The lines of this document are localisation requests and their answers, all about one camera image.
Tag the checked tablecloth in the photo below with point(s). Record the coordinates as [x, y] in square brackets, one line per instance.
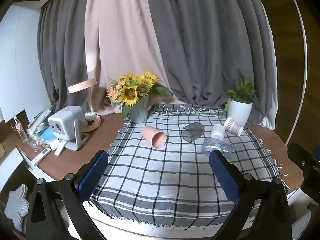
[170, 180]

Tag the white hoop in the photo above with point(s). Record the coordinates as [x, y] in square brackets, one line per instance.
[301, 55]

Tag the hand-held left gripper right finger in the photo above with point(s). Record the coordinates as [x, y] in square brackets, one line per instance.
[223, 177]

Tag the plain white cup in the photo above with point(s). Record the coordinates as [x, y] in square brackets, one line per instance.
[217, 131]

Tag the white patterned cup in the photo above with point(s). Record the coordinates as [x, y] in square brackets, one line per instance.
[233, 126]

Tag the sunflower bouquet in teal vase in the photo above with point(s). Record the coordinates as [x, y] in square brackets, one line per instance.
[132, 95]

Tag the green plant in white pot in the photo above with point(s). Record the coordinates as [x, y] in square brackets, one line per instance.
[240, 110]

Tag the pink cup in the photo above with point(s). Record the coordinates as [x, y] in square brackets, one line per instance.
[152, 135]

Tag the white projector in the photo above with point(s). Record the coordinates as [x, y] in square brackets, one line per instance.
[66, 125]

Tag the round wooden tray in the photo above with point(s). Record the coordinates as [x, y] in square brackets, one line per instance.
[93, 126]

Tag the blue packet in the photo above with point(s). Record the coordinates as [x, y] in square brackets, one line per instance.
[48, 136]

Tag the clear water bottle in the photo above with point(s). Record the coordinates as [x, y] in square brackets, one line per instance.
[19, 128]

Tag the white remote control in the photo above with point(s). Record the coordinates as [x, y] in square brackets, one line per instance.
[60, 148]
[41, 156]

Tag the pink curtain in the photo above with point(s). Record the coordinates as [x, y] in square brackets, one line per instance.
[120, 42]

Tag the stack of books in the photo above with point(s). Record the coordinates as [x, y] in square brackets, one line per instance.
[40, 120]

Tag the grey curtain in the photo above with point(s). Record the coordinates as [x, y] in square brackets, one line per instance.
[65, 55]
[212, 42]

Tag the desk lamp with pink shade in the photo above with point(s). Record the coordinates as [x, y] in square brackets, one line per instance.
[82, 85]

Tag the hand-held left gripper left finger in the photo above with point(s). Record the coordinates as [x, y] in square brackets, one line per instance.
[93, 172]

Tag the clear plastic cup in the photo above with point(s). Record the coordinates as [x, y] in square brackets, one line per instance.
[212, 146]

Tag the striped star pillow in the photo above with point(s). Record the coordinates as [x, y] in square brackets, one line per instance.
[16, 205]

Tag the dark transparent cup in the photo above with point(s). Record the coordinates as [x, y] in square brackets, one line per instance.
[193, 131]

